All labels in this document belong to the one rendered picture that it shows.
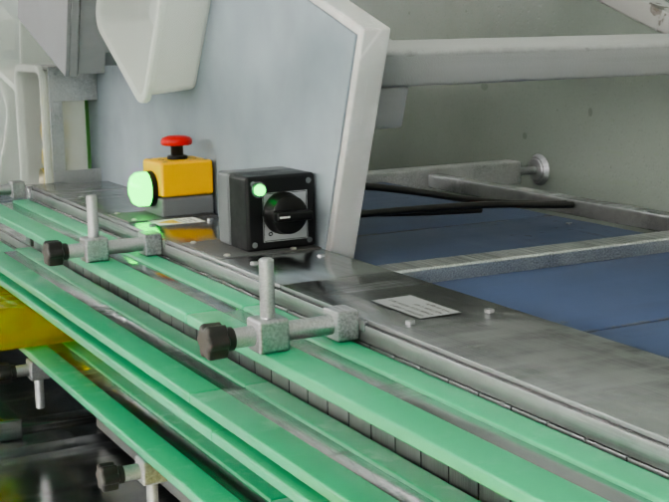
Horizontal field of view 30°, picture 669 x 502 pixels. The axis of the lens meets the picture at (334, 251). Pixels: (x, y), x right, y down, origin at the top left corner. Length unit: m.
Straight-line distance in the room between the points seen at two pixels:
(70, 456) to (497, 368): 0.93
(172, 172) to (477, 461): 0.91
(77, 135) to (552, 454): 1.40
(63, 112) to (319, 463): 1.19
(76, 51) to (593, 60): 0.75
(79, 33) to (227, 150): 0.37
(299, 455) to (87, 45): 0.99
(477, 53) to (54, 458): 0.77
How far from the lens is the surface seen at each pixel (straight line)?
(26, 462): 1.69
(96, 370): 1.62
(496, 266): 1.28
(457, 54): 1.36
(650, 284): 1.25
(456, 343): 0.93
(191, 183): 1.58
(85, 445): 1.73
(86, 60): 1.85
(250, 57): 1.48
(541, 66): 1.43
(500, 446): 0.77
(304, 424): 1.05
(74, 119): 2.05
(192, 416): 1.15
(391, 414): 0.82
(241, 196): 1.31
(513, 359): 0.88
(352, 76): 1.26
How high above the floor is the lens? 1.35
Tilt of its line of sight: 27 degrees down
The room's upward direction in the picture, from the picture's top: 96 degrees counter-clockwise
